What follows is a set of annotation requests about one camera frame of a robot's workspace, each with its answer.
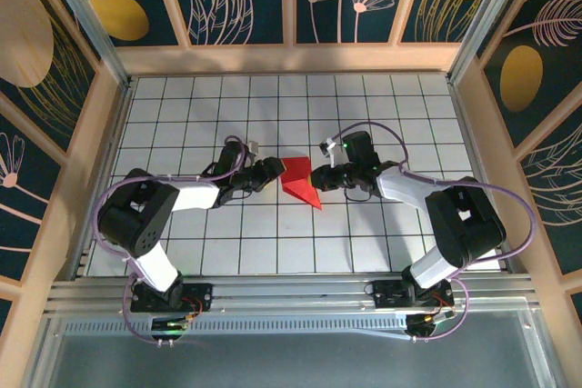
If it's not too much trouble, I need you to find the red paper sheet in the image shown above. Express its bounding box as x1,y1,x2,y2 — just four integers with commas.
280,156,323,211

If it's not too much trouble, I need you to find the white grid mat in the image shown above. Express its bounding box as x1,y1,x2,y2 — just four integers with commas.
85,75,507,276

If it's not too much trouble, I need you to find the black controller board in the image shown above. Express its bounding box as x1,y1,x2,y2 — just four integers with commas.
151,314,190,340
406,313,456,339

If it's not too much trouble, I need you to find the grey metal panel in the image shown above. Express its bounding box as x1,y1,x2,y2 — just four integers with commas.
26,314,563,388

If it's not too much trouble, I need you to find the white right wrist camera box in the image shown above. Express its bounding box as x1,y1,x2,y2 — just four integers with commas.
320,137,342,167

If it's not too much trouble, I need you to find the purple cable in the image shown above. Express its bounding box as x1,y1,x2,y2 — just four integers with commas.
93,134,251,344
334,122,536,343

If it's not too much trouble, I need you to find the aluminium mounting rail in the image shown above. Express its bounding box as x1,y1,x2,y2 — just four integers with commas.
45,273,537,316

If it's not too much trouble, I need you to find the aluminium side rail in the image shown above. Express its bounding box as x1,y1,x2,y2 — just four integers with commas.
447,78,522,274
67,78,137,280

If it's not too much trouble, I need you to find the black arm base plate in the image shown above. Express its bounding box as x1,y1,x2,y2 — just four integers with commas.
372,279,456,310
130,283,215,314

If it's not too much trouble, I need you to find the grey slotted cable duct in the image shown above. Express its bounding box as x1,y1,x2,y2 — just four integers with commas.
63,313,410,339

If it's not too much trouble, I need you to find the aluminium corner post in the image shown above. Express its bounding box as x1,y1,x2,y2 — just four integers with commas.
38,0,135,89
447,0,533,85

